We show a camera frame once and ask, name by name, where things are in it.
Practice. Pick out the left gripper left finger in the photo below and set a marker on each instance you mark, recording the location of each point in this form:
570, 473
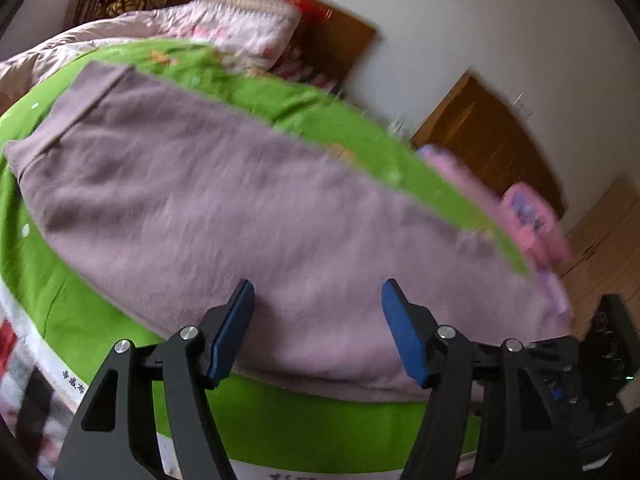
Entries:
113, 434

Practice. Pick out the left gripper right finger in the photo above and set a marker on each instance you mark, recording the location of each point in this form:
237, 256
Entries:
515, 390

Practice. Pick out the lilac knit pants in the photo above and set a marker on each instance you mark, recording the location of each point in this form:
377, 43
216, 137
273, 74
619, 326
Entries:
162, 201

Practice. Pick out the green cartoon bed sheet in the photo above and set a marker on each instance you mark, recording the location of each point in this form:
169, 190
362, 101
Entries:
55, 331

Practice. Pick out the pink pillow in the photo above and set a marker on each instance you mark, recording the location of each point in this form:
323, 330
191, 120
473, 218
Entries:
534, 226

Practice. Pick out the wooden headboard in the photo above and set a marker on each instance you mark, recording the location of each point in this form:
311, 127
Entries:
328, 38

